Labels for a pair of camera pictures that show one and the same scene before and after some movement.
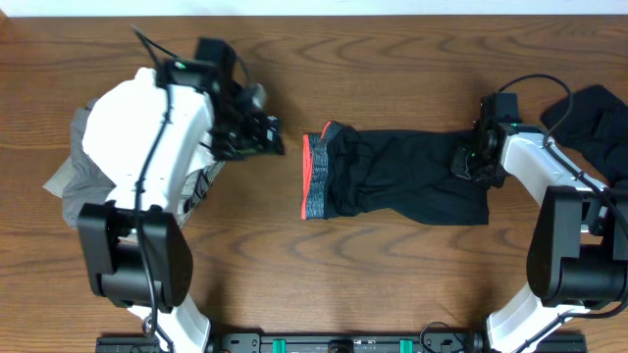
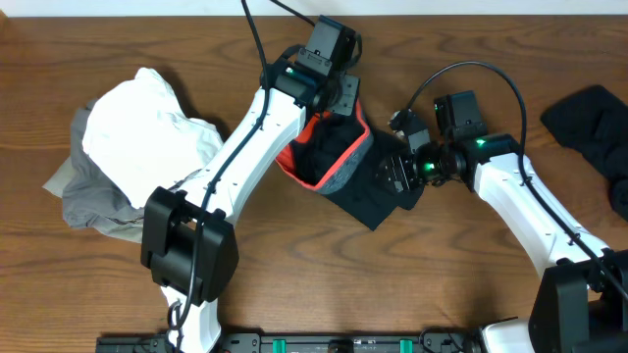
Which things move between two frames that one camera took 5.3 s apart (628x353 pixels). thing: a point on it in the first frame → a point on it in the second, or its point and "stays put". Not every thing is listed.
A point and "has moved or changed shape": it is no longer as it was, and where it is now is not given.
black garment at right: (597, 127) stays put
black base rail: (338, 342) stays put
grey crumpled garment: (82, 182) stays put
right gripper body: (467, 162) → (404, 166)
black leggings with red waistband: (406, 175) has moved or changed shape
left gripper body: (268, 135) → (346, 96)
